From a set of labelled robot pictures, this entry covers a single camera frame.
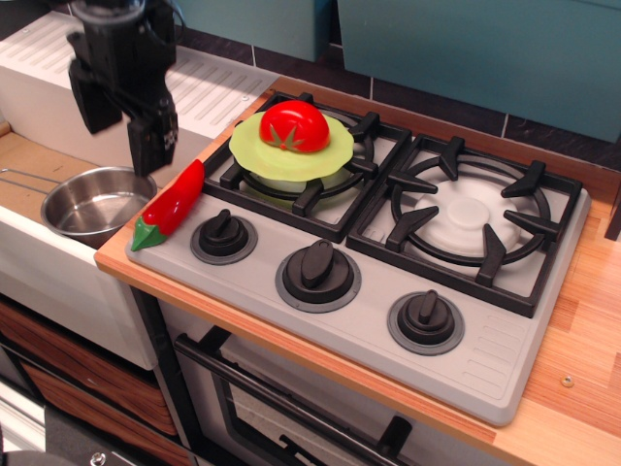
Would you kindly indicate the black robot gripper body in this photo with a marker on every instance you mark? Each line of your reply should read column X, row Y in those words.
column 127, row 47

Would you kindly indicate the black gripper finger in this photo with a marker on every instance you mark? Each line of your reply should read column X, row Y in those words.
column 97, row 110
column 153, row 138

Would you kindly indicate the red toy chili pepper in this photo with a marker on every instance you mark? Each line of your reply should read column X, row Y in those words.
column 167, row 212

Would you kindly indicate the red toy tomato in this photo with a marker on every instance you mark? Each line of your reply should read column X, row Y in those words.
column 295, row 125

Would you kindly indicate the white toy sink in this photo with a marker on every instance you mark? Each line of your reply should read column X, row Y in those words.
column 56, row 276

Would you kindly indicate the stainless steel pot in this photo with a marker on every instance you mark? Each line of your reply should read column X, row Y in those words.
column 92, row 206

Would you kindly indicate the light green plastic plate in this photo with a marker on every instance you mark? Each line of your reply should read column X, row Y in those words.
column 272, row 163

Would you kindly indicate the black left stove knob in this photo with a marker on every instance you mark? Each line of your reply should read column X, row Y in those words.
column 224, row 239

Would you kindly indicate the black stove knob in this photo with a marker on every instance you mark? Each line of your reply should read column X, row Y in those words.
column 224, row 239
column 318, row 279
column 426, row 323

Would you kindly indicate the black left burner grate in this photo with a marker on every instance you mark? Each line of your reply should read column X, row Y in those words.
column 325, row 207

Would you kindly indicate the black burner grate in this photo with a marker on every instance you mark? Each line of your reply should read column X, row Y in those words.
column 496, row 230
column 325, row 207

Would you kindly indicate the teal cabinet left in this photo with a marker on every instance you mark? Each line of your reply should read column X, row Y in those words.
column 297, row 28

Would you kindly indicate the teal cabinet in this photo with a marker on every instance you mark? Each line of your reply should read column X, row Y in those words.
column 297, row 28
column 552, row 62

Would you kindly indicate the black middle stove knob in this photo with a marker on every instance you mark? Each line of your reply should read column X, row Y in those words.
column 318, row 279

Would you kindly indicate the wooden drawer front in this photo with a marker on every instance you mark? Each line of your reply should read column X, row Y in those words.
column 91, row 384

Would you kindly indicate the black right stove knob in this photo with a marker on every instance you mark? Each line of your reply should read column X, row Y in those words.
column 426, row 323

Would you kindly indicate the grey toy stove top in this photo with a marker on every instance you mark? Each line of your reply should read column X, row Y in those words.
column 484, row 376

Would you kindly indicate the black right burner grate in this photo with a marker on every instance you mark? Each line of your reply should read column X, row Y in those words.
column 496, row 230

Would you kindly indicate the teal cabinet right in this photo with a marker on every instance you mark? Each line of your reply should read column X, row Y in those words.
column 552, row 62

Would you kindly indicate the black oven door handle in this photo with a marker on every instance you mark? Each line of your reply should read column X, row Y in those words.
column 206, row 354

